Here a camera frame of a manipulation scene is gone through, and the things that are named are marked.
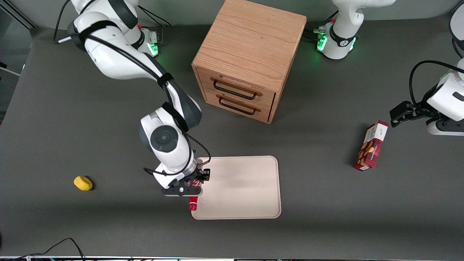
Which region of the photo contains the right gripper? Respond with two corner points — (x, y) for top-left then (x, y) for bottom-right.
(153, 162), (211, 189)

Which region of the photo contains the black metal drawer handle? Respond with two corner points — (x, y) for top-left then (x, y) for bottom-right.
(218, 95), (257, 116)
(213, 80), (258, 100)

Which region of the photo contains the black cable along right arm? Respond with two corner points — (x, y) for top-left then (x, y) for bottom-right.
(54, 0), (212, 178)

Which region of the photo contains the wooden drawer cabinet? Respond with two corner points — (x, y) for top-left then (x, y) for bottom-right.
(191, 0), (308, 125)

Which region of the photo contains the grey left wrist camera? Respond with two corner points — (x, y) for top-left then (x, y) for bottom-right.
(427, 118), (464, 136)

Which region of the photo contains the wooden drawer with black handle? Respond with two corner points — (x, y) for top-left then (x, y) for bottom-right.
(203, 89), (273, 122)
(198, 67), (277, 109)

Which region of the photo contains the yellow sponge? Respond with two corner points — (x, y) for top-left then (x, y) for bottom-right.
(74, 176), (93, 191)

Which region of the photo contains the thin black cable on table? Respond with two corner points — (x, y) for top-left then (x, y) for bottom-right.
(0, 237), (86, 261)

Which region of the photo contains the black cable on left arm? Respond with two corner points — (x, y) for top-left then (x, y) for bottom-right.
(409, 60), (464, 106)

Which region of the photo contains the coke bottle with red cap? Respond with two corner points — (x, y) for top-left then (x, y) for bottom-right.
(186, 178), (203, 211)

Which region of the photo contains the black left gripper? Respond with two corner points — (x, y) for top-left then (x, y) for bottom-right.
(390, 95), (441, 128)

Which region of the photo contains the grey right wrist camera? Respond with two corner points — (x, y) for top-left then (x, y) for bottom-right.
(161, 186), (203, 197)

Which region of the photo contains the beige rectangular tray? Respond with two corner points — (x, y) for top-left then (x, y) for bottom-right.
(191, 156), (282, 220)

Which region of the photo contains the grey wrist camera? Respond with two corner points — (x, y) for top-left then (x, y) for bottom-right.
(161, 186), (203, 197)
(427, 118), (464, 136)

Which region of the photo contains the red tartan shortbread box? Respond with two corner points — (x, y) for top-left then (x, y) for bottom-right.
(354, 121), (389, 171)

